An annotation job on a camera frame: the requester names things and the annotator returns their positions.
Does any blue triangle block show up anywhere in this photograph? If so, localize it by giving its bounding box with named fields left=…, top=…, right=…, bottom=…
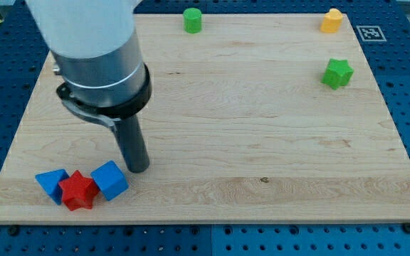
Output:
left=35, top=169, right=69, bottom=205

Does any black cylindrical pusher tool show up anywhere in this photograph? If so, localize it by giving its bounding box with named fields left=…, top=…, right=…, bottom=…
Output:
left=112, top=115, right=150, bottom=174

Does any red star block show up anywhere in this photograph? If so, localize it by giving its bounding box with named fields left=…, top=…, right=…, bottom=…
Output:
left=58, top=170, right=100, bottom=211

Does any green cylinder block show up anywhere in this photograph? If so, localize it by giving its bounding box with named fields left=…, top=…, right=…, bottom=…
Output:
left=183, top=8, right=202, bottom=33

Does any blue cube block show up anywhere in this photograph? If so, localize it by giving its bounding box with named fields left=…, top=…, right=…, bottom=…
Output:
left=90, top=161, right=129, bottom=201

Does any wooden board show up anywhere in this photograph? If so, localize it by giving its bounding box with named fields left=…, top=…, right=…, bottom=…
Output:
left=0, top=14, right=410, bottom=225

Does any green star block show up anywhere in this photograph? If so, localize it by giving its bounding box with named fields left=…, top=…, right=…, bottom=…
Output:
left=321, top=58, right=354, bottom=90

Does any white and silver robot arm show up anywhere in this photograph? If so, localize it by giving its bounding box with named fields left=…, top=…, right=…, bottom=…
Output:
left=26, top=0, right=151, bottom=128

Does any fiducial marker tag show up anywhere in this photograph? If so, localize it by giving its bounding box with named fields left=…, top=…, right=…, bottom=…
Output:
left=357, top=25, right=387, bottom=42

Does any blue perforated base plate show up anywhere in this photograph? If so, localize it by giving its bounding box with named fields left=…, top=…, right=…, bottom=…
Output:
left=0, top=1, right=410, bottom=255

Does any yellow hexagon block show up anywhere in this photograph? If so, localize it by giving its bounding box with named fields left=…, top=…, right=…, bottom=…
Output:
left=320, top=8, right=343, bottom=33

